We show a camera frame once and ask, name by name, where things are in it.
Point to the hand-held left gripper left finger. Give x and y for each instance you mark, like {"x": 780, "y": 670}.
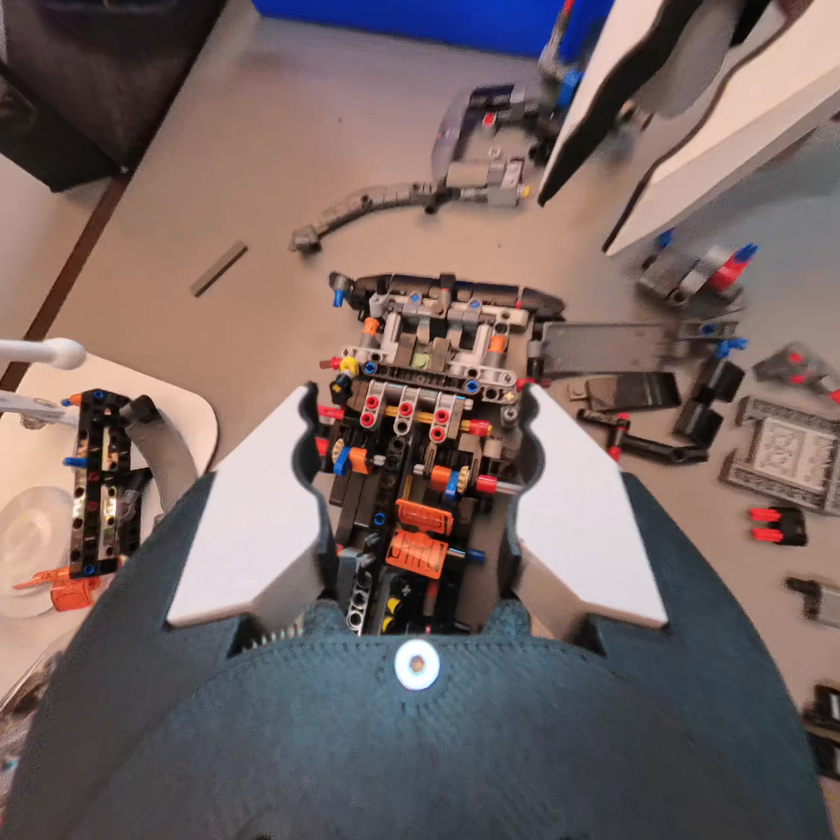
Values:
{"x": 249, "y": 538}

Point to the grey lego connector black pins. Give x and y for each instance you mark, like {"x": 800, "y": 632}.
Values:
{"x": 817, "y": 598}

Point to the white lamp base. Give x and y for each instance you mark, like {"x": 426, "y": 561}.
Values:
{"x": 190, "y": 420}

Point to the long black lego connector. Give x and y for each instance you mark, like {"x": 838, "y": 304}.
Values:
{"x": 656, "y": 448}

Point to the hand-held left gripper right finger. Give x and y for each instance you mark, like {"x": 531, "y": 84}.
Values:
{"x": 590, "y": 538}

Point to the lego car chassis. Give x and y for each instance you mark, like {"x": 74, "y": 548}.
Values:
{"x": 420, "y": 377}

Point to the black lego slope brick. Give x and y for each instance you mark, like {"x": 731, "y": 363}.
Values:
{"x": 630, "y": 392}

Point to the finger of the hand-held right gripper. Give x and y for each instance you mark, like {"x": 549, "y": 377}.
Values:
{"x": 610, "y": 65}
{"x": 774, "y": 111}

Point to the dark grey curved lego panel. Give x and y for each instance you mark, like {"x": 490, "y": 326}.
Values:
{"x": 604, "y": 348}
{"x": 174, "y": 459}

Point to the grey black lego fender assembly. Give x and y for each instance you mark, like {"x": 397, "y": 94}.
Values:
{"x": 489, "y": 174}

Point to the black lego frame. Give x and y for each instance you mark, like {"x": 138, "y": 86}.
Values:
{"x": 82, "y": 459}

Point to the blue sheet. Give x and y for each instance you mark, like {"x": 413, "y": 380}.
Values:
{"x": 426, "y": 19}

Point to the black lego axle assembly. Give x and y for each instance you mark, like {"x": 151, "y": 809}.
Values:
{"x": 827, "y": 722}

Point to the grey square lego frame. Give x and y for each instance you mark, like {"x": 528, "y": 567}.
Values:
{"x": 787, "y": 453}

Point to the black lego connector two red pins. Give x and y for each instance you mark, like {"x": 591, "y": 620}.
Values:
{"x": 787, "y": 528}

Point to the clear round lens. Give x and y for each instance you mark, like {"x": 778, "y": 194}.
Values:
{"x": 33, "y": 538}

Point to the orange lego seat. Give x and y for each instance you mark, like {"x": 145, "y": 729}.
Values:
{"x": 72, "y": 594}

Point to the dark grey flat lego tile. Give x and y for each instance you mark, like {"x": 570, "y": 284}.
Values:
{"x": 220, "y": 269}

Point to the silver metal bar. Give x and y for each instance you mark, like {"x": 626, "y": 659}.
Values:
{"x": 33, "y": 407}

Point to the grey lego block red pins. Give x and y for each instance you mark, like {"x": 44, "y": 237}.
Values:
{"x": 797, "y": 367}

